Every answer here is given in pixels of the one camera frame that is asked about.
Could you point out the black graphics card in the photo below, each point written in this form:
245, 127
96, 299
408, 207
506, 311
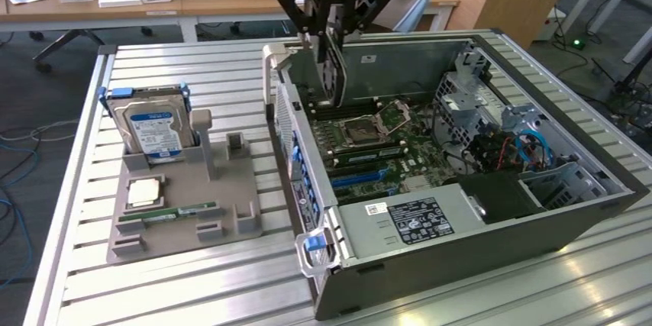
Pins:
333, 78

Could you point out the metal socket cover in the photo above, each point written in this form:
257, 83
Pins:
394, 116

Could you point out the tall metal disk bay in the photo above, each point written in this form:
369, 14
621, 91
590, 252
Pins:
458, 112

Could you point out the white electrical box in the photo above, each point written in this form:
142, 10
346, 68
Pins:
549, 26

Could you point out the CPU socket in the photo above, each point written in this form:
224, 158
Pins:
358, 131

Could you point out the green motherboard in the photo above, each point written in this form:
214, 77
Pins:
422, 150

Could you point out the hard disk with blue rails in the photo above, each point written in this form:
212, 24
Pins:
148, 131

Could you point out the black chair base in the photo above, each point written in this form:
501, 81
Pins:
62, 41

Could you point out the blue expansion slot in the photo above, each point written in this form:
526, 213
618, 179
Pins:
356, 180

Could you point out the silver chipset heatsink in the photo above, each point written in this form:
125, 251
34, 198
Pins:
418, 184

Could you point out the silver CPU chip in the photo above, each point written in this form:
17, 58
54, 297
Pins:
142, 192

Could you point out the grey power supply unit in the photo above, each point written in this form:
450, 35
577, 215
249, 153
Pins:
366, 234

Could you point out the green RAM stick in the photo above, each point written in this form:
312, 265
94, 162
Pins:
168, 213

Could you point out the blue case latch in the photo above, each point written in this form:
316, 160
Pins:
313, 244

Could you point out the grey parts rack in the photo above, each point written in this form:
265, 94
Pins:
168, 244

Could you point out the dark grey PC case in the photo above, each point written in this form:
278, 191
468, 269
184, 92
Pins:
458, 265

